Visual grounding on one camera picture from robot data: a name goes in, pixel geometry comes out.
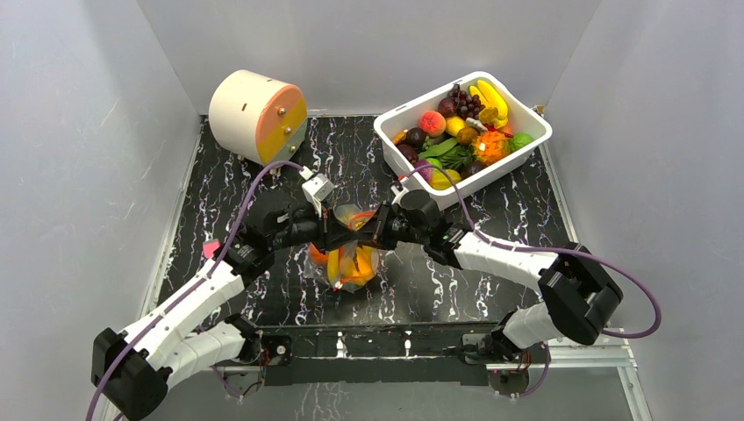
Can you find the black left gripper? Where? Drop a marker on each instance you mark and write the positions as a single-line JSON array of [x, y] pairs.
[[333, 233]]

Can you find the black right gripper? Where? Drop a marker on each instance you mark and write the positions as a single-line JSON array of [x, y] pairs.
[[381, 225]]

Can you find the clear zip bag orange zipper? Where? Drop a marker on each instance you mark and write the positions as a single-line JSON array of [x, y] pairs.
[[318, 273]]

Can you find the yellow toy pepper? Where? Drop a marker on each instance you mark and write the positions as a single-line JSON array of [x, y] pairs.
[[363, 266]]

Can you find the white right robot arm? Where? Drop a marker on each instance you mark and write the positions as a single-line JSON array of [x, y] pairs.
[[577, 295]]

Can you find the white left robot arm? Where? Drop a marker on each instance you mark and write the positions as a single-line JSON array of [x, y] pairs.
[[136, 367]]

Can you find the white plastic food bin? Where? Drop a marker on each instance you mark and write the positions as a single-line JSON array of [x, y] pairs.
[[405, 116]]

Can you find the dark maroon toy plum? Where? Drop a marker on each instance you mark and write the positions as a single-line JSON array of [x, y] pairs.
[[409, 152]]

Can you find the green leafy toy vegetable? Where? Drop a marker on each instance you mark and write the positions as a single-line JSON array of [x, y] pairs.
[[449, 153]]

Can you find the pink toy peach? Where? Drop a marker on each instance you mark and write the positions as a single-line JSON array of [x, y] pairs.
[[432, 123]]

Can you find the orange netted toy fruit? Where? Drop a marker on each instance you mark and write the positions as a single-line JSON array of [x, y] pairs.
[[491, 147]]

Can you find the pink tag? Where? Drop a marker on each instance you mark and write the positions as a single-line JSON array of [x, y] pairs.
[[210, 248]]

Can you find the dark purple toy grapes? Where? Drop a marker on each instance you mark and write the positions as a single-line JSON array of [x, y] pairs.
[[460, 103]]

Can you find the cream cylinder orange yellow face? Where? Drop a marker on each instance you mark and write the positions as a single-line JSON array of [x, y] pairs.
[[257, 117]]

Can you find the yellow toy banana bunch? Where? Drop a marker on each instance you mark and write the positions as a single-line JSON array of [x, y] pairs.
[[494, 109]]

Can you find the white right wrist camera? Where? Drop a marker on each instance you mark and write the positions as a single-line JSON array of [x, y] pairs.
[[398, 189]]

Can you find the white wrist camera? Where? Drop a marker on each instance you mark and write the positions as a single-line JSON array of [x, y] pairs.
[[316, 188], [398, 189]]

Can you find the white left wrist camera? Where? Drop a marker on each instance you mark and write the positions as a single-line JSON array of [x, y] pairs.
[[316, 188]]

